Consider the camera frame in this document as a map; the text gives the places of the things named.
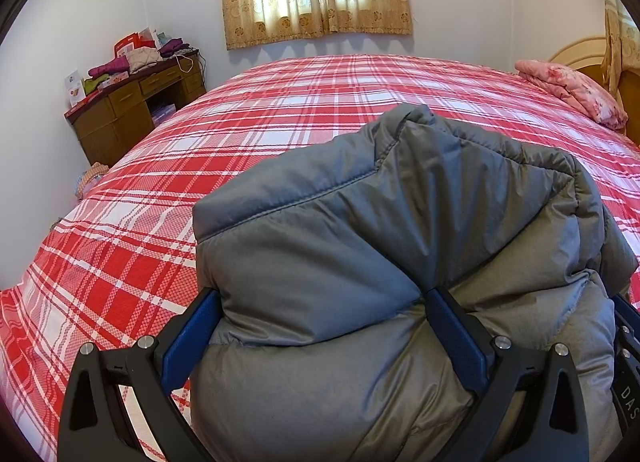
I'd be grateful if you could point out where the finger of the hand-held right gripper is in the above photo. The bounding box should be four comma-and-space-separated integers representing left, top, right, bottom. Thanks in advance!
612, 293, 640, 368

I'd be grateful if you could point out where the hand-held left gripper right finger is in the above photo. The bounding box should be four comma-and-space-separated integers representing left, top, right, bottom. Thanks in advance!
425, 287, 591, 462

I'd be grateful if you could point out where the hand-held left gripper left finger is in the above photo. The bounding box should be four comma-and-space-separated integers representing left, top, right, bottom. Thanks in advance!
57, 287, 223, 462

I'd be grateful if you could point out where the grey puffer jacket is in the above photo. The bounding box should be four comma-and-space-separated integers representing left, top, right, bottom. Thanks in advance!
191, 104, 640, 462

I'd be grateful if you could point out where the bundle on floor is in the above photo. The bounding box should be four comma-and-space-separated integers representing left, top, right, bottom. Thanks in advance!
74, 162, 109, 201

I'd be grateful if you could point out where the red plaid bed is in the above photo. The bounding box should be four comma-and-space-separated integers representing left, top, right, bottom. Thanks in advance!
0, 54, 640, 462

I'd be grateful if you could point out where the pink floral folded quilt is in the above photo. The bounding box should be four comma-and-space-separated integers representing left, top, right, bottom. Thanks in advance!
515, 59, 629, 131

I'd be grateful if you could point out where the brown wooden desk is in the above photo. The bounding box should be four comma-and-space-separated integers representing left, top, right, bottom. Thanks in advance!
64, 49, 207, 167

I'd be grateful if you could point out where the cream wooden headboard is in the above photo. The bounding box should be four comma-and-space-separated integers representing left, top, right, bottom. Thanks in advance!
548, 34, 640, 143

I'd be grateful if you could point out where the white printed card box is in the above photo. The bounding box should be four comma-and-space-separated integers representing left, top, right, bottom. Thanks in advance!
63, 70, 86, 107

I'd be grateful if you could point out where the beige folded garment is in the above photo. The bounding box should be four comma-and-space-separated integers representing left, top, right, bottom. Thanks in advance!
125, 48, 164, 73

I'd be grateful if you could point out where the magenta folded garment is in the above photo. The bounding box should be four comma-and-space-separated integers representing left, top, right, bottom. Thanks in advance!
88, 58, 129, 78

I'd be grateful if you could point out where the red cardboard box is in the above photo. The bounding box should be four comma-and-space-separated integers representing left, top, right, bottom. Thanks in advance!
114, 32, 139, 60

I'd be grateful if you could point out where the white paper box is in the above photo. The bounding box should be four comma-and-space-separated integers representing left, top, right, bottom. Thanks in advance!
132, 28, 160, 50

